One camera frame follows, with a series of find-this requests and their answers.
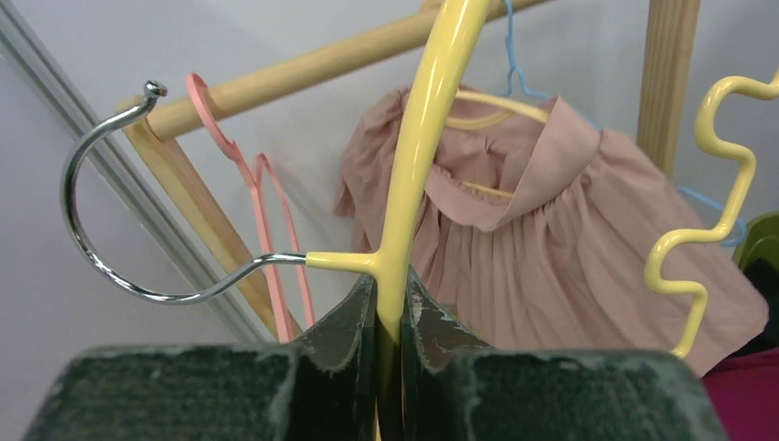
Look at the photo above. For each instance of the pink plastic hanger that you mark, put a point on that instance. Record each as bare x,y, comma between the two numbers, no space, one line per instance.
253,175

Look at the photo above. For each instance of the light pink skirt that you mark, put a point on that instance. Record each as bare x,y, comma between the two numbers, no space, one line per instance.
538,234

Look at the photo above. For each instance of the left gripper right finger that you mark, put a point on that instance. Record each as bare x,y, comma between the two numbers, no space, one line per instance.
457,387

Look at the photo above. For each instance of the wooden clothes rack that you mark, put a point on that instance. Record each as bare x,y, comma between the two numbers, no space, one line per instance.
667,58

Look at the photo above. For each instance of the olive green plastic basket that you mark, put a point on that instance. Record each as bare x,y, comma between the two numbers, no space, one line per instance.
759,241

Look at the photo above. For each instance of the light blue hanger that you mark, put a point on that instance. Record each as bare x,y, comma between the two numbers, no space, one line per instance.
739,232

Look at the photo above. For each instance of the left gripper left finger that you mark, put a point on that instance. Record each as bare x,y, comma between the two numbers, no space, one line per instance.
320,386

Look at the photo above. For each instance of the magenta pleated skirt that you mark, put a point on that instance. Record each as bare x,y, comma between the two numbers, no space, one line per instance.
744,392

